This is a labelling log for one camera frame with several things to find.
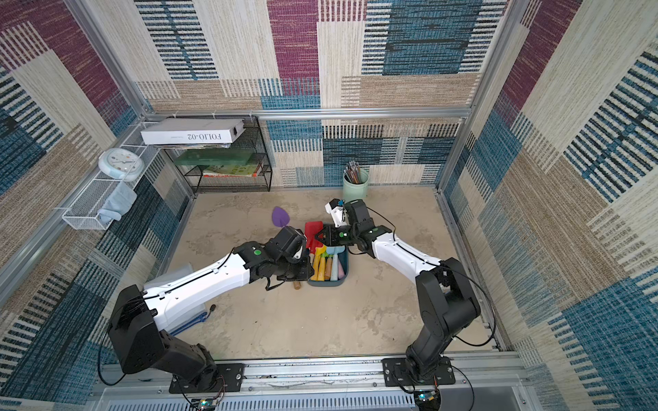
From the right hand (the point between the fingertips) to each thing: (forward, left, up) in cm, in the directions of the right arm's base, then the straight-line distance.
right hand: (316, 234), depth 86 cm
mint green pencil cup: (+26, -14, -7) cm, 30 cm away
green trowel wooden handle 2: (-6, -4, -12) cm, 14 cm away
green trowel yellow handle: (-5, -1, -12) cm, 13 cm away
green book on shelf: (+30, +39, +9) cm, 50 cm away
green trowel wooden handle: (-12, +7, -13) cm, 19 cm away
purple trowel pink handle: (+18, +17, -14) cm, 29 cm away
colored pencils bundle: (+30, -14, 0) cm, 33 cm away
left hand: (-12, 0, -2) cm, 13 cm away
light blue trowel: (0, -6, -11) cm, 13 cm away
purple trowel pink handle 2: (-7, -8, -12) cm, 16 cm away
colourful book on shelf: (+27, +33, +5) cm, 43 cm away
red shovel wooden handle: (+2, +2, 0) cm, 2 cm away
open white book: (-6, +55, -18) cm, 58 cm away
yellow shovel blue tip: (-4, -1, -4) cm, 6 cm away
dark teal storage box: (-1, -9, -14) cm, 17 cm away
